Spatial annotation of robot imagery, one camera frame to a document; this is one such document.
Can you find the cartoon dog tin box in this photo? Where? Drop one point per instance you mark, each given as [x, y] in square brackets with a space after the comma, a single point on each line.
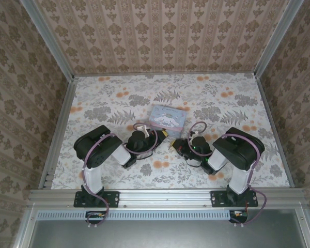
[168, 116]

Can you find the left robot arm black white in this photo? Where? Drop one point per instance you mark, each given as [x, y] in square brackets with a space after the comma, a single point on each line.
[100, 149]

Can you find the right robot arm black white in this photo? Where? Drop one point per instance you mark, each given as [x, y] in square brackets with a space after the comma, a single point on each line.
[240, 152]

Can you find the floral table cover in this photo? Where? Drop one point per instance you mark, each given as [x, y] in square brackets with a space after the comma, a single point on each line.
[106, 103]

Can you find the grey metal sheet panel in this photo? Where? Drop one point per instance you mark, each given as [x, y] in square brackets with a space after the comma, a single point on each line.
[157, 235]

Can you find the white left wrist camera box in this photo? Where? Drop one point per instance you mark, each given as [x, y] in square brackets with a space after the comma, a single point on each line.
[145, 130]

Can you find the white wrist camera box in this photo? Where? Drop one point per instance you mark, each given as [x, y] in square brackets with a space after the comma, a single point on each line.
[193, 133]
[145, 130]

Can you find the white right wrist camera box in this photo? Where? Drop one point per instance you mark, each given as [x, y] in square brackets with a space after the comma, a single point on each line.
[193, 133]

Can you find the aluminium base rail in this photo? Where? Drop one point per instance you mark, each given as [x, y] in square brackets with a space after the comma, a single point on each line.
[165, 199]

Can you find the aluminium side rail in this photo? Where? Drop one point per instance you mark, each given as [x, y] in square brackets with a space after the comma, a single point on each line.
[64, 124]
[273, 124]

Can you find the aluminium frame post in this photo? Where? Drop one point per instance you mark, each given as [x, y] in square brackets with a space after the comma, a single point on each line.
[273, 38]
[49, 41]

